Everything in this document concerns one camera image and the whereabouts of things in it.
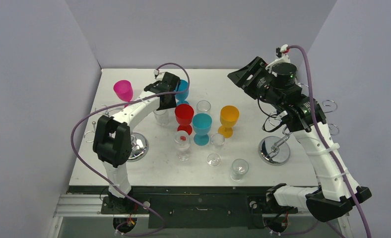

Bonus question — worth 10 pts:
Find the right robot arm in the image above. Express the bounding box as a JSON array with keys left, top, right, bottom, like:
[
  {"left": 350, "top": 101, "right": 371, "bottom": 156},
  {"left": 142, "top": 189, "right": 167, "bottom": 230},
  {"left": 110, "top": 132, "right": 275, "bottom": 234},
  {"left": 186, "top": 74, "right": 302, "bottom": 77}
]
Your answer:
[{"left": 228, "top": 57, "right": 372, "bottom": 222}]

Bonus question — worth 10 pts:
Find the red plastic wine glass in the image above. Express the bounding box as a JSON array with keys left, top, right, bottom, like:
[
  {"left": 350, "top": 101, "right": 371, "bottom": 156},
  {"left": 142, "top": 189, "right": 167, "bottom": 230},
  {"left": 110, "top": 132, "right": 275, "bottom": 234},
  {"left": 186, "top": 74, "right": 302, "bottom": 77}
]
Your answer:
[{"left": 174, "top": 104, "right": 194, "bottom": 135}]

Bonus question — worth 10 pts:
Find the pink plastic wine glass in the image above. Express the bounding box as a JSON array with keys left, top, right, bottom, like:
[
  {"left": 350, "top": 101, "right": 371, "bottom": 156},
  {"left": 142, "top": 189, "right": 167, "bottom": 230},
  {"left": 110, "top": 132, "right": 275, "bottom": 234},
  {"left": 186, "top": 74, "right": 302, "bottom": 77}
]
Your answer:
[{"left": 113, "top": 80, "right": 134, "bottom": 102}]

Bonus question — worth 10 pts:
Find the clear glass tumbler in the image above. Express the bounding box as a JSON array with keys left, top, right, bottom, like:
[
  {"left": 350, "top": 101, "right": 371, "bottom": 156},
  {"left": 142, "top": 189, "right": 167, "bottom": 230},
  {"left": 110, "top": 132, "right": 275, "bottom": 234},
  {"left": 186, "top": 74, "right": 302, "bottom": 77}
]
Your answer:
[{"left": 196, "top": 100, "right": 211, "bottom": 115}]

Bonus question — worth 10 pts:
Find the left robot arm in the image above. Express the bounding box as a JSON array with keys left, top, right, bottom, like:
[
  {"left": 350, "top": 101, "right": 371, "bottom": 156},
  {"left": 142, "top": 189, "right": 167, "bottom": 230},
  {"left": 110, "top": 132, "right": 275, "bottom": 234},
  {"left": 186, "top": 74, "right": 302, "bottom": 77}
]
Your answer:
[{"left": 93, "top": 72, "right": 181, "bottom": 213}]

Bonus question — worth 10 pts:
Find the teal wine glass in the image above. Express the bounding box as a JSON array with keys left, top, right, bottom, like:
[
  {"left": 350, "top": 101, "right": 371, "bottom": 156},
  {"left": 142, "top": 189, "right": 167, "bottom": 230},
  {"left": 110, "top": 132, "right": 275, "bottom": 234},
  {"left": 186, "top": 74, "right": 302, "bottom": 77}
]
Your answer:
[{"left": 192, "top": 113, "right": 212, "bottom": 146}]

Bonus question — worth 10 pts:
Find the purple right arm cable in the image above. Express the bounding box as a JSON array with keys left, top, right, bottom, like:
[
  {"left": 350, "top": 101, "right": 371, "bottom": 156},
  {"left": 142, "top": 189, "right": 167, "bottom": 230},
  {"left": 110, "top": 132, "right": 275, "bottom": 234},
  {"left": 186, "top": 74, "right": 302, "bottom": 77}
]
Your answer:
[{"left": 287, "top": 45, "right": 373, "bottom": 238}]

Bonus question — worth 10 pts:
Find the blue plastic wine glass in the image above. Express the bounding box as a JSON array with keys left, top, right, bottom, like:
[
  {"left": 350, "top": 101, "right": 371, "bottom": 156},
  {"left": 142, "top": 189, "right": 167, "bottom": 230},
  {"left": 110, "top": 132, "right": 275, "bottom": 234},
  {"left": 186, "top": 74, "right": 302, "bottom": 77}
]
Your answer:
[{"left": 175, "top": 79, "right": 189, "bottom": 106}]

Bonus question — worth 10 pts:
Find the orange plastic wine glass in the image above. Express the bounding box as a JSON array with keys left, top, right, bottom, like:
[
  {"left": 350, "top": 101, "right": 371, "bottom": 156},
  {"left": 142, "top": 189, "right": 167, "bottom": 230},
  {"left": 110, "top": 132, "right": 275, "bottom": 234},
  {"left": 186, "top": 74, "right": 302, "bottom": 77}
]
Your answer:
[{"left": 218, "top": 105, "right": 240, "bottom": 139}]

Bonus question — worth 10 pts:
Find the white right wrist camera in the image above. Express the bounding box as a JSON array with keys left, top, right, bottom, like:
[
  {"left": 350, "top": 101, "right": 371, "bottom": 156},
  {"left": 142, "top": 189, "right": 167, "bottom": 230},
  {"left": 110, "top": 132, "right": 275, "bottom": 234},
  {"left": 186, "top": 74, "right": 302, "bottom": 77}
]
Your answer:
[{"left": 265, "top": 44, "right": 291, "bottom": 72}]

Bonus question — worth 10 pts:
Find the clear patterned wine glass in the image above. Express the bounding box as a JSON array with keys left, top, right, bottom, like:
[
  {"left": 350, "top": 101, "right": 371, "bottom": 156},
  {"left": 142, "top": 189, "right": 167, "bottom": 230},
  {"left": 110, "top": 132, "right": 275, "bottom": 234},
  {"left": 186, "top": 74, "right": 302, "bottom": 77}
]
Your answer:
[{"left": 174, "top": 130, "right": 191, "bottom": 161}]

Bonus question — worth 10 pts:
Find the chrome right wine glass rack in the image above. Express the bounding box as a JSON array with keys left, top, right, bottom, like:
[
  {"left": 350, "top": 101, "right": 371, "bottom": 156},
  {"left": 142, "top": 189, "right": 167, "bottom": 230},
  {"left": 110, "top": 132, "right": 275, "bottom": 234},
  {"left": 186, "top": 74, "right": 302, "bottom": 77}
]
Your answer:
[{"left": 258, "top": 100, "right": 340, "bottom": 166}]

